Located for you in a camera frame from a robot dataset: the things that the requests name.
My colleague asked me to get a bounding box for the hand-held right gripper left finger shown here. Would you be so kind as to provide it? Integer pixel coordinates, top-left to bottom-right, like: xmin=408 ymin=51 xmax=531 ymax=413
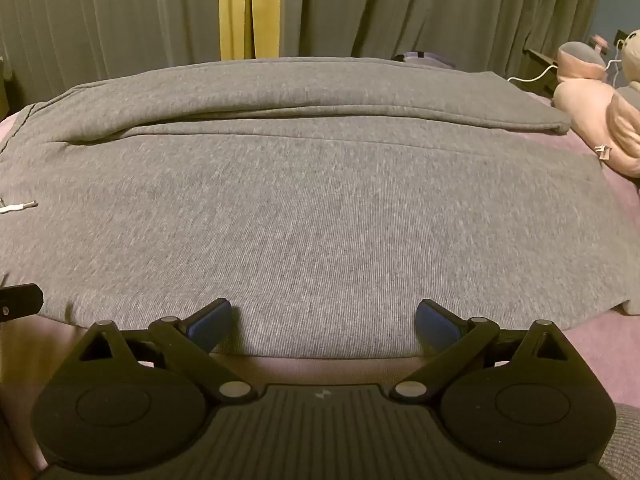
xmin=75 ymin=298 xmax=252 ymax=406

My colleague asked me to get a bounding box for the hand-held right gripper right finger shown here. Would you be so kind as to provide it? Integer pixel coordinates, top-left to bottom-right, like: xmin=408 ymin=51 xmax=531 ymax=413
xmin=391 ymin=298 xmax=569 ymax=405

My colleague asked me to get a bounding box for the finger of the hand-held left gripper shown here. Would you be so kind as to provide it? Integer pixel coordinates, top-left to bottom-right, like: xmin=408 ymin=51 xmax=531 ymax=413
xmin=0 ymin=283 xmax=45 ymax=322

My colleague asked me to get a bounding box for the pink bed blanket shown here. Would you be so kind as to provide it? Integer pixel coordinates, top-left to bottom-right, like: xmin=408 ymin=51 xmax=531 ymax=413
xmin=0 ymin=87 xmax=640 ymax=480

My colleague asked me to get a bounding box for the grey ribbed cloth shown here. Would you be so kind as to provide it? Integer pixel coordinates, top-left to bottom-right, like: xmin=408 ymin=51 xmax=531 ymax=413
xmin=597 ymin=402 xmax=640 ymax=480

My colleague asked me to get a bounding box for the small pale bedside item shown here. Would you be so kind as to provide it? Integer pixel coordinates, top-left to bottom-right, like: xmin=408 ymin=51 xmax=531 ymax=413
xmin=394 ymin=51 xmax=457 ymax=69

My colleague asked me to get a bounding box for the pink plush toy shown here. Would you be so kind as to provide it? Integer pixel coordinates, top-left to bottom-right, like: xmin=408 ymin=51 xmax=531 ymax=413
xmin=551 ymin=35 xmax=640 ymax=179

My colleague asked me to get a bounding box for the grey curtain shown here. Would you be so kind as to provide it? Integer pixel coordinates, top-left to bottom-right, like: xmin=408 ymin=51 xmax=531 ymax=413
xmin=280 ymin=0 xmax=606 ymax=81
xmin=0 ymin=0 xmax=223 ymax=111

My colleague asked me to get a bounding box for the yellow curtain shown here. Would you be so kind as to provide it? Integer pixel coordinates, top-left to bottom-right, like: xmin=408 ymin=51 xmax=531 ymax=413
xmin=218 ymin=0 xmax=282 ymax=61

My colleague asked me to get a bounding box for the pale plush toy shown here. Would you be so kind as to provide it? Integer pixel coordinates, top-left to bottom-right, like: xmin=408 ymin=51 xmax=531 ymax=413
xmin=617 ymin=29 xmax=640 ymax=87

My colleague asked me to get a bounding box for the white cable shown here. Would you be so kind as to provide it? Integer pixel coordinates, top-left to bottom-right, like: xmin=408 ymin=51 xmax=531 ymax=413
xmin=506 ymin=37 xmax=627 ymax=85

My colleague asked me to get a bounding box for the dark bed frame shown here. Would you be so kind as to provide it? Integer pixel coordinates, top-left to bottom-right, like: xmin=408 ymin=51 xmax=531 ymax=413
xmin=522 ymin=46 xmax=560 ymax=95

